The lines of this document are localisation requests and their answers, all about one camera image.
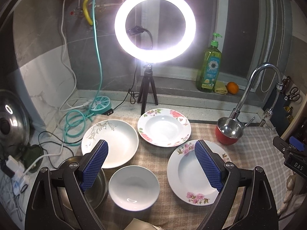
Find stainless steel bowl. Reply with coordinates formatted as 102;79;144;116
58;156;108;211

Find white plate pink flowers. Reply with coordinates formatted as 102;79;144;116
167;140;219;206

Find red steel-lined bowl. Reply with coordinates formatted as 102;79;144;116
215;117;243;145

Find plain white bowl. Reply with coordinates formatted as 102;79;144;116
109;165;160;212

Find white plate with grey leaves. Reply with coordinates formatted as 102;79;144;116
81;119;139;169

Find white plate pink roses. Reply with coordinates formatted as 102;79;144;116
137;108;191;147

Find chrome kitchen faucet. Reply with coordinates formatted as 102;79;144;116
229;62;283;129

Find grey checked cloth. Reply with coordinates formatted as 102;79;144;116
227;127;292;214

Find white charger plug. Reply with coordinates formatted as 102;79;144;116
6;155;30;196

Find black scissors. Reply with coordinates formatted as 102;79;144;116
284;86;300;102

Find pink checked cloth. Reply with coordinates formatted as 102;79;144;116
87;115;243;229

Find orange fruit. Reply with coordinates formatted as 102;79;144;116
226;82;239;95

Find steel pot lid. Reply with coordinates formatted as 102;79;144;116
1;89;30;147

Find yellow sponge cloth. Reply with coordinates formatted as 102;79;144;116
213;81;228;95

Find teal round power strip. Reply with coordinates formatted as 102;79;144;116
89;96;112;115

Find green dish soap bottle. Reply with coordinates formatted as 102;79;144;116
196;32;222;92

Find black tripod stand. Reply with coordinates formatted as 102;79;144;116
137;64;159;115

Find black thin cable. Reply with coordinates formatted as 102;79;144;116
29;131;83;173

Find teal power cable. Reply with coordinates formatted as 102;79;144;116
63;0;103;146

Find white charger cable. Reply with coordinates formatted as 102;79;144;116
58;0;93;112

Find white ring light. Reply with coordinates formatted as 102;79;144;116
115;0;196;64

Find yellow gas hose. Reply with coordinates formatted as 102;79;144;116
82;0;97;26

